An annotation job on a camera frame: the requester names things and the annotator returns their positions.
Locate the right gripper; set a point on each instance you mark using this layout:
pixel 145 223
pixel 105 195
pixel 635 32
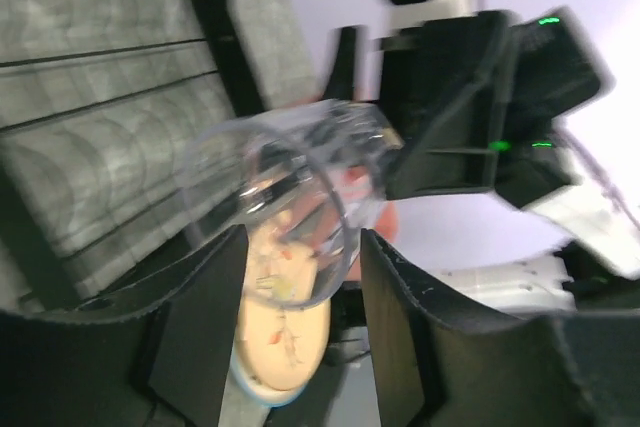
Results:
pixel 474 100

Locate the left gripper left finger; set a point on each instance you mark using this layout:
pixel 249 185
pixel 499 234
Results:
pixel 155 353

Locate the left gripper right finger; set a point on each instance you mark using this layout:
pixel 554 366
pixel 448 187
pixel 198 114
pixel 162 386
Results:
pixel 443 359

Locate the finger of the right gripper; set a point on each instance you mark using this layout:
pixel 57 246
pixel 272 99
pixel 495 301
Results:
pixel 341 83

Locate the clear glass cup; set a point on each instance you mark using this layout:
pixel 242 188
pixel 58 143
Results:
pixel 245 171

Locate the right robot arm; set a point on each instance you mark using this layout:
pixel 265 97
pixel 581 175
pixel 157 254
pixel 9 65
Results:
pixel 599 258

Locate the light blue plate underneath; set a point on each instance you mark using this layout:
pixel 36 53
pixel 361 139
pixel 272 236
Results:
pixel 259 392

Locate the pink compartment tray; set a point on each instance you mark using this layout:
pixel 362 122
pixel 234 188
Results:
pixel 356 144

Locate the beige bird pattern plate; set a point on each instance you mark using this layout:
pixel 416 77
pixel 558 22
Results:
pixel 281 347

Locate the black wire dish rack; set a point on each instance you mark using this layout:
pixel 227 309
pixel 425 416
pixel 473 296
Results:
pixel 98 100

